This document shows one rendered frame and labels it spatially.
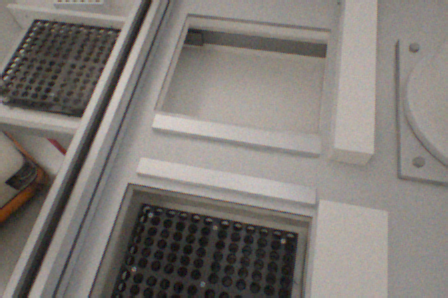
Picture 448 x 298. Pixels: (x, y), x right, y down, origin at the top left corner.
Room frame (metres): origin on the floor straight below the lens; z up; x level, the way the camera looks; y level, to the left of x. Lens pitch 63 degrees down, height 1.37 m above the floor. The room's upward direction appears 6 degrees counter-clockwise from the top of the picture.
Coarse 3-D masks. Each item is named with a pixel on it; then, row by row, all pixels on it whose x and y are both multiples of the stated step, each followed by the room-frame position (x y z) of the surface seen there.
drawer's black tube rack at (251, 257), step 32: (160, 224) 0.13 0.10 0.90; (192, 224) 0.13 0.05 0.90; (224, 224) 0.13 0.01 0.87; (160, 256) 0.10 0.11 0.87; (192, 256) 0.08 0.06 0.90; (224, 256) 0.08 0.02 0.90; (256, 256) 0.08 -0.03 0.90; (288, 256) 0.08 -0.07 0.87; (128, 288) 0.05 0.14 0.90; (160, 288) 0.05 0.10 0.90; (192, 288) 0.05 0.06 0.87; (224, 288) 0.04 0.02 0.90; (256, 288) 0.04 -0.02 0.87; (288, 288) 0.03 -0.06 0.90
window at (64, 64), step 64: (0, 0) 0.24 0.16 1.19; (64, 0) 0.30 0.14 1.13; (128, 0) 0.41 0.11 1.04; (0, 64) 0.21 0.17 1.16; (64, 64) 0.26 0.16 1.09; (0, 128) 0.17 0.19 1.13; (64, 128) 0.21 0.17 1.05; (0, 192) 0.12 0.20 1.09; (64, 192) 0.16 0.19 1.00; (0, 256) 0.08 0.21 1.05
